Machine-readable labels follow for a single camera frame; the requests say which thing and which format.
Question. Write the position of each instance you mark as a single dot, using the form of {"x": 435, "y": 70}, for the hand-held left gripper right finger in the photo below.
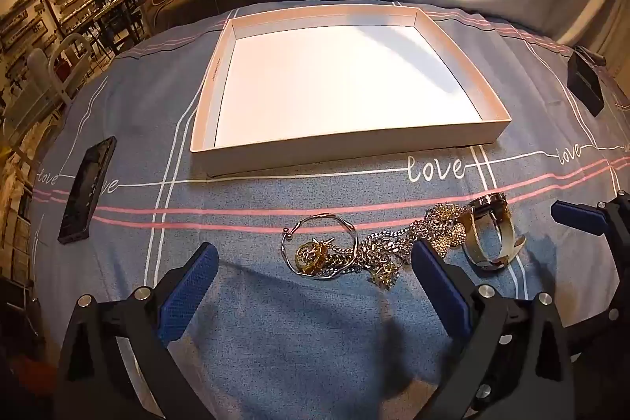
{"x": 440, "y": 284}

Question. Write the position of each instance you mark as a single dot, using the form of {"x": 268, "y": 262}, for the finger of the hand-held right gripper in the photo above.
{"x": 578, "y": 218}
{"x": 610, "y": 326}

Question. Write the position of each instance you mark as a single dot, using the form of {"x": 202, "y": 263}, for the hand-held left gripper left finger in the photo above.
{"x": 189, "y": 289}

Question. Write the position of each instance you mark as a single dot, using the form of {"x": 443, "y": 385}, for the gold crystal brooch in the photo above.
{"x": 452, "y": 234}

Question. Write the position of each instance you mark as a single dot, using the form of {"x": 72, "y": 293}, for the silver bangle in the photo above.
{"x": 290, "y": 265}

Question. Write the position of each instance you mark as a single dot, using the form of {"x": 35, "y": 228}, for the white shallow cardboard box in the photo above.
{"x": 344, "y": 80}

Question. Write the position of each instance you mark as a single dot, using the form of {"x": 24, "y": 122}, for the grey printed bed sheet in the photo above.
{"x": 275, "y": 302}

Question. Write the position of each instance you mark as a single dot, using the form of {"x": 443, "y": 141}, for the small black box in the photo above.
{"x": 585, "y": 85}

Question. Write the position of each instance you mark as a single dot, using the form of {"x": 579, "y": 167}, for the black smartphone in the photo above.
{"x": 86, "y": 188}

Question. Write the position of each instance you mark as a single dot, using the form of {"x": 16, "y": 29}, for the white chair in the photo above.
{"x": 54, "y": 65}

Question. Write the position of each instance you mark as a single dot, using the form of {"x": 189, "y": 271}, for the wall display shelves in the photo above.
{"x": 54, "y": 6}

